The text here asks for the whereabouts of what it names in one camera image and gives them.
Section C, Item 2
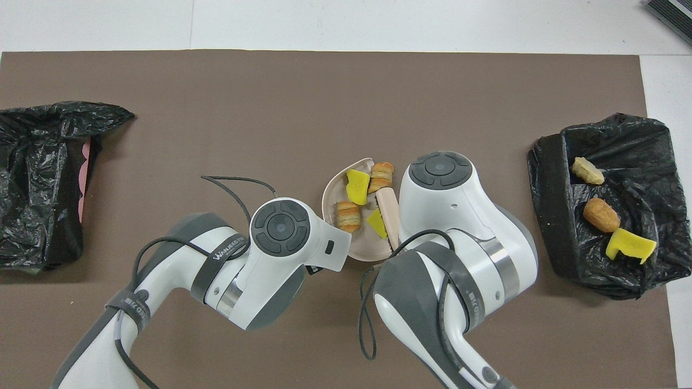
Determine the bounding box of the orange striped croissant piece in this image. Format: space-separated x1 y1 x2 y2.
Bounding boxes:
368 162 395 195

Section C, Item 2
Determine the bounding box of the brown oval bread roll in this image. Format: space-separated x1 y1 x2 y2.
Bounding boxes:
582 197 621 233

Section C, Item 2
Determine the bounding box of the pink scalloped liner edge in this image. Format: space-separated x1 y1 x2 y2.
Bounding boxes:
78 138 91 223

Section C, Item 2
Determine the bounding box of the beige plastic dustpan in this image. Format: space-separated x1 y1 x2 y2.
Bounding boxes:
322 157 402 263

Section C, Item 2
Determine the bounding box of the blocky yellow sponge piece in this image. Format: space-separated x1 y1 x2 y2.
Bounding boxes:
365 209 389 240

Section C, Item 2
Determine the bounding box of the wedge yellow sponge piece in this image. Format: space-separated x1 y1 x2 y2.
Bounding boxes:
345 169 371 206

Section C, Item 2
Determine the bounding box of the black bag lined trash bin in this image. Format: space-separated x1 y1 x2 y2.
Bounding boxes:
0 101 135 272
528 112 692 301

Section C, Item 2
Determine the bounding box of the brown paper table mat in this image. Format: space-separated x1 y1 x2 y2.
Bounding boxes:
0 50 678 389

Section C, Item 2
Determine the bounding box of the notched yellow sponge piece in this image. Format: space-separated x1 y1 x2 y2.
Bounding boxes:
605 227 657 265

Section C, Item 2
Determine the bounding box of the pale greenish pastry chunk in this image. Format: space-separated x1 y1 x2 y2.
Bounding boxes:
335 200 362 233

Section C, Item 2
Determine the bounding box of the dark ribbed panel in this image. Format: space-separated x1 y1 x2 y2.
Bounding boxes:
643 0 692 46

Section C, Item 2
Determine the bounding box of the pale crumbly bread chunk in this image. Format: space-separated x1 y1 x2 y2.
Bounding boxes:
572 157 606 186

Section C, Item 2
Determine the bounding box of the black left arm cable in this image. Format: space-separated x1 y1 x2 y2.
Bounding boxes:
115 175 279 389

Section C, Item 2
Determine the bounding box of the beige brush with black bristles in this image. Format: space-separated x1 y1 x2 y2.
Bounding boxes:
375 187 402 252

